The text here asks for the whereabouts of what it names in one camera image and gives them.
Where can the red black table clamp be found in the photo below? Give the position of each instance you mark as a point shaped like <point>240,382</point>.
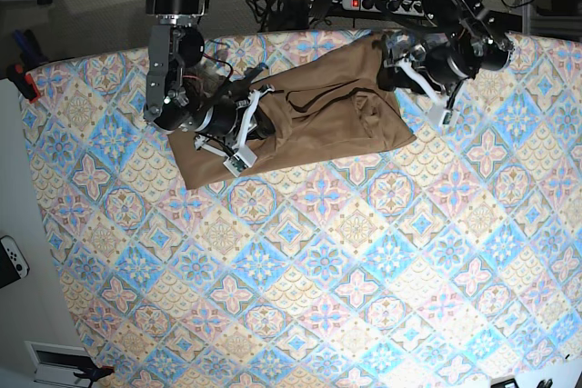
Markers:
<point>23,81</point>

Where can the white game controller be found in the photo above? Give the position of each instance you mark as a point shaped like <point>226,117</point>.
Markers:
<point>13,265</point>

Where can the white floor vent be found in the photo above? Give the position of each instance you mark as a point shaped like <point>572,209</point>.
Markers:
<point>56,365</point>

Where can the orange black bottom clamp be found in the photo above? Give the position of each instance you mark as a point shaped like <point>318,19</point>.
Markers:
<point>93,373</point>

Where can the patterned tile tablecloth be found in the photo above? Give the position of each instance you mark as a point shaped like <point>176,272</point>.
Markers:
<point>452,260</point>

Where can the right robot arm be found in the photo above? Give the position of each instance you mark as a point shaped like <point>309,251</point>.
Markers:
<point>173,96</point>

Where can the blue handled tool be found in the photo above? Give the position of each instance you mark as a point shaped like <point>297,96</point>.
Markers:
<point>32,54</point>

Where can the brown t-shirt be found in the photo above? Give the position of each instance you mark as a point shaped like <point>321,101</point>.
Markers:
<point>328,109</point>

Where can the white power strip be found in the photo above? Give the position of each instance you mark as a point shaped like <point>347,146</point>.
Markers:
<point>412,8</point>

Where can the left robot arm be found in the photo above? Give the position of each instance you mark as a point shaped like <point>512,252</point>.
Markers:
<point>465,25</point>

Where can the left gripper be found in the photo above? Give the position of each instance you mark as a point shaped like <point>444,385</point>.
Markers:
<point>425,68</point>

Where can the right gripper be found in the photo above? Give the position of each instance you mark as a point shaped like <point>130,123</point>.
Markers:
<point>223,128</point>

